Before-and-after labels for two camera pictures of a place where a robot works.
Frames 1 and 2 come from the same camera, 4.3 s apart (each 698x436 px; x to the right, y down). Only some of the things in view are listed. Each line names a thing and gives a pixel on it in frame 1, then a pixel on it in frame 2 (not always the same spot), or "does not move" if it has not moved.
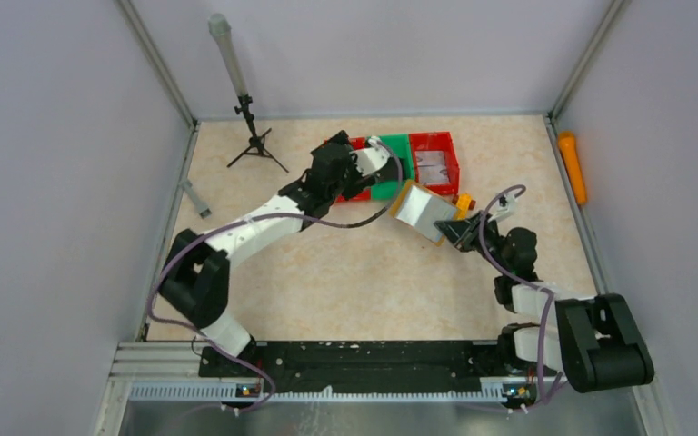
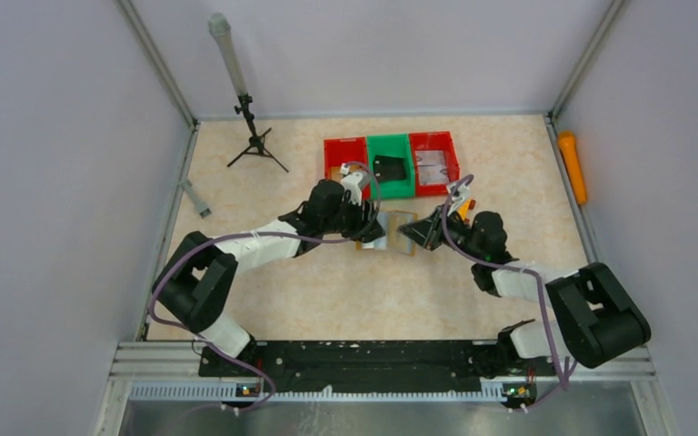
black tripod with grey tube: (220, 30) does not move
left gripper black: (355, 187) → (367, 225)
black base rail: (399, 366) does not move
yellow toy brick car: (463, 203) does not move
